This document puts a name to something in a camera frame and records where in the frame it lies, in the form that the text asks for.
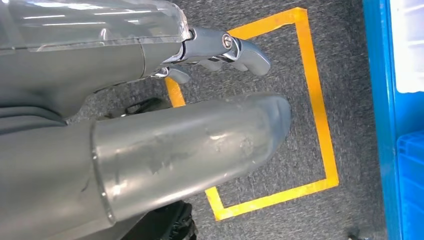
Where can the translucent white storage bin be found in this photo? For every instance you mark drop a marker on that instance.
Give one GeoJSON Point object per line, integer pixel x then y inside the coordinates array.
{"type": "Point", "coordinates": [409, 49]}

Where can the blue metal shelf rack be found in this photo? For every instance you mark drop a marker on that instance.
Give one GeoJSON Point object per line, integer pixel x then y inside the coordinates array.
{"type": "Point", "coordinates": [377, 132]}

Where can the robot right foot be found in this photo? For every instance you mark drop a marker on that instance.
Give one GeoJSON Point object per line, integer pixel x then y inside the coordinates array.
{"type": "Point", "coordinates": [175, 222]}

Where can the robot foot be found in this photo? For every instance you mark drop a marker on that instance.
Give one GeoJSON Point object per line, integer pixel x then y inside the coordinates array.
{"type": "Point", "coordinates": [145, 106]}
{"type": "Point", "coordinates": [175, 222]}

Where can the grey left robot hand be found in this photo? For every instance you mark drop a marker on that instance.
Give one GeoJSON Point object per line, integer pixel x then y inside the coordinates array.
{"type": "Point", "coordinates": [82, 66]}

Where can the left arm ribbed sleeve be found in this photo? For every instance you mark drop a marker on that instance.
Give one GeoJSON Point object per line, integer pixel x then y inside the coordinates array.
{"type": "Point", "coordinates": [26, 119]}

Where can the yellow floor tape square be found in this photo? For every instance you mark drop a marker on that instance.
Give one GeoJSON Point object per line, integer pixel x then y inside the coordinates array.
{"type": "Point", "coordinates": [314, 99]}

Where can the blue storage bin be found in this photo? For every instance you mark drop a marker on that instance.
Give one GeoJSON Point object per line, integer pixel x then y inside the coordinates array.
{"type": "Point", "coordinates": [412, 185]}

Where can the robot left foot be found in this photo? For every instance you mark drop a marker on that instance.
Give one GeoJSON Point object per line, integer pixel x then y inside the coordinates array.
{"type": "Point", "coordinates": [145, 106]}

